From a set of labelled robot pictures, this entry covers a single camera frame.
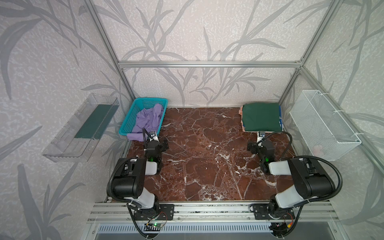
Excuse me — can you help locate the dark green t shirt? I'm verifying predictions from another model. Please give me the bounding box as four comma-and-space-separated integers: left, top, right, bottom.
246, 103, 281, 132

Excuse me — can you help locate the teal plastic laundry basket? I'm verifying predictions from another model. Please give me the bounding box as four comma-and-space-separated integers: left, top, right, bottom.
119, 98, 168, 140

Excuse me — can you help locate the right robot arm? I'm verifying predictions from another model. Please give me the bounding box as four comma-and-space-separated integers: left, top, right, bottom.
247, 140, 343, 220

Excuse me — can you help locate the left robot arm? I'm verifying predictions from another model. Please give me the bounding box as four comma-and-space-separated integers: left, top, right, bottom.
107, 140, 175, 221

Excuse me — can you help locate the lilac purple t shirt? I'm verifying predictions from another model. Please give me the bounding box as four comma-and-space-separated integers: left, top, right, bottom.
127, 104, 164, 142

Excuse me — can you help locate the folded blue printed t shirt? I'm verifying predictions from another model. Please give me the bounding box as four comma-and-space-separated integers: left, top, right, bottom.
279, 105, 284, 130

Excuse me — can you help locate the green circuit board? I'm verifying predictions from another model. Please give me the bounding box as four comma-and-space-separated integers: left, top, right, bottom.
144, 222, 167, 232

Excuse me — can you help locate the aluminium back crossbar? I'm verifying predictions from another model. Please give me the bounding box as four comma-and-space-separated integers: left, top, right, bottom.
118, 61, 301, 68

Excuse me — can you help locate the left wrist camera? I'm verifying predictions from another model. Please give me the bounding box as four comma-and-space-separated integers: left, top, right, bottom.
148, 131, 159, 142

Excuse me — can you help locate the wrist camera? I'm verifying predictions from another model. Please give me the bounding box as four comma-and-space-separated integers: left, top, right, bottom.
257, 131, 266, 145
148, 131, 159, 142

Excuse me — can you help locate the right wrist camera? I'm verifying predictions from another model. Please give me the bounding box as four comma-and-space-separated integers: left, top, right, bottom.
257, 131, 266, 145

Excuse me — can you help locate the white wire mesh basket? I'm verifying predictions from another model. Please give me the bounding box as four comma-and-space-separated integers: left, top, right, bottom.
290, 90, 362, 161

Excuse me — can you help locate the clear acrylic wall shelf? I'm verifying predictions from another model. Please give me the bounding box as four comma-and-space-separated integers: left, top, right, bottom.
42, 94, 120, 163

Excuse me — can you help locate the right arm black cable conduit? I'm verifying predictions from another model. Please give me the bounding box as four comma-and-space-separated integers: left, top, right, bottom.
260, 130, 343, 201

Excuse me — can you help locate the aluminium frame rail base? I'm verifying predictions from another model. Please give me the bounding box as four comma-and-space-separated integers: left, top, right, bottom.
86, 201, 341, 224

